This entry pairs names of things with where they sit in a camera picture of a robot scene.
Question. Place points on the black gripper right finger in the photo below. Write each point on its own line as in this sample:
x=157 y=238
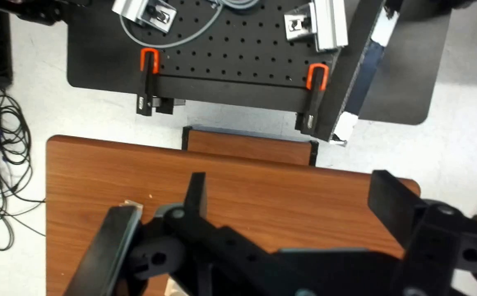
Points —
x=430 y=241

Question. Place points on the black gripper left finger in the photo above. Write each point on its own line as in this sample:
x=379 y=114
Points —
x=216 y=241

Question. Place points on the black rounded floor mat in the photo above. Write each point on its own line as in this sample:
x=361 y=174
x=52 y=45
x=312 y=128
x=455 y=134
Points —
x=409 y=72

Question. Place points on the orange and black clamp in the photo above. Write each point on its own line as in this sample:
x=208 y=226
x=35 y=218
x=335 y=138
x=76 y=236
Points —
x=149 y=77
x=315 y=93

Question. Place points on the black perforated breadboard plate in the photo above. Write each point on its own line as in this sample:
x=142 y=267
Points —
x=239 y=52

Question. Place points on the black slanted panel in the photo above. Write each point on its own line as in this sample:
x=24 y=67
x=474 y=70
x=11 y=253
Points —
x=353 y=60

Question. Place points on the white label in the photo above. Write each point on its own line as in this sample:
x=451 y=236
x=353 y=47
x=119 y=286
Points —
x=384 y=31

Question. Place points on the small white bracket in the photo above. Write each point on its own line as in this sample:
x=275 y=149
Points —
x=346 y=128

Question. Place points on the silver aluminium extrusion bracket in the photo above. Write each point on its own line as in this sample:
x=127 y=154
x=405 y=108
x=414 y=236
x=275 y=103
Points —
x=141 y=11
x=330 y=22

